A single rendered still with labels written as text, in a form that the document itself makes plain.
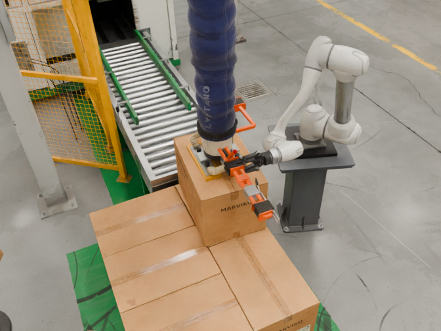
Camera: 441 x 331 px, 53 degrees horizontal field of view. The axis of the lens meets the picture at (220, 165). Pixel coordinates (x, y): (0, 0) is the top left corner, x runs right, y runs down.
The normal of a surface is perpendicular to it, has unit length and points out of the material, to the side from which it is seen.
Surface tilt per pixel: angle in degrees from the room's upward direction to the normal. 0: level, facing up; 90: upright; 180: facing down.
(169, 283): 0
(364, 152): 0
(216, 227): 90
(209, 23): 71
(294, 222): 90
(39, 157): 90
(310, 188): 90
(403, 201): 0
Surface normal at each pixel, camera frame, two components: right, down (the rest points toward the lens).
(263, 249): -0.03, -0.75
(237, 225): 0.33, 0.61
